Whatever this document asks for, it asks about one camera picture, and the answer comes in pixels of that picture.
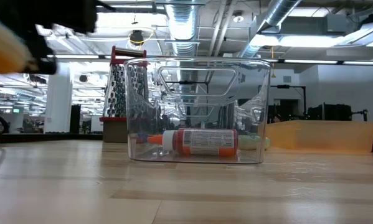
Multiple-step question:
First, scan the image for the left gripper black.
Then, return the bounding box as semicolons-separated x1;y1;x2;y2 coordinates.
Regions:
0;0;97;75

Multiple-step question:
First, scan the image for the yellow orange toy donut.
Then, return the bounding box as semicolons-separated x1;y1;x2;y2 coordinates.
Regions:
0;14;34;75

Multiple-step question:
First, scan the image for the orange dye bottle white cap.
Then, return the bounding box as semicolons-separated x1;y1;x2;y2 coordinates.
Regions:
146;128;238;157

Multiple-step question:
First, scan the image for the white building pillar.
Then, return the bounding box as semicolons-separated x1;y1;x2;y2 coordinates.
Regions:
44;63;73;133

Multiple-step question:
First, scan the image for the black tall cabinet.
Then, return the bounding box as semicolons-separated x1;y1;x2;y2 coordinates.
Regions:
70;105;82;133

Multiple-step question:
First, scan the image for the steel box grater red trim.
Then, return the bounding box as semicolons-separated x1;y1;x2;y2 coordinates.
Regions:
99;45;148;143

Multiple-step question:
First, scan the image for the black hanging ceiling device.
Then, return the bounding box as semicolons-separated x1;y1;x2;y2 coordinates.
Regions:
129;29;145;47

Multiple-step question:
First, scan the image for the ceiling light panel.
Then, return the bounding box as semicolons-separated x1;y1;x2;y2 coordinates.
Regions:
250;33;346;48

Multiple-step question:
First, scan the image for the orange translucent plastic bin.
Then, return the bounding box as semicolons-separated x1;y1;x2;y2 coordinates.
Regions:
265;120;373;154

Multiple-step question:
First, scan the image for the black background equipment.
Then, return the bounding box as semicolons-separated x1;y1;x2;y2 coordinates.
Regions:
306;104;369;122

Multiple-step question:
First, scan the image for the silver round ventilation duct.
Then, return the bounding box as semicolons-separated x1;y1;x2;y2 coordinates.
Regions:
164;0;197;57

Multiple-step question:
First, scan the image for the clear plastic handled bin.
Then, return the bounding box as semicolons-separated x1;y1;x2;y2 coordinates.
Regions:
123;57;271;165

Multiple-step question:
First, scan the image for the silver slanted ventilation duct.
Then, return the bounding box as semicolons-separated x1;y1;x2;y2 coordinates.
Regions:
240;0;302;57

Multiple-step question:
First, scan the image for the black background stand frame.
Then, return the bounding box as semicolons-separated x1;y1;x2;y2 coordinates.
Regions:
257;84;307;121

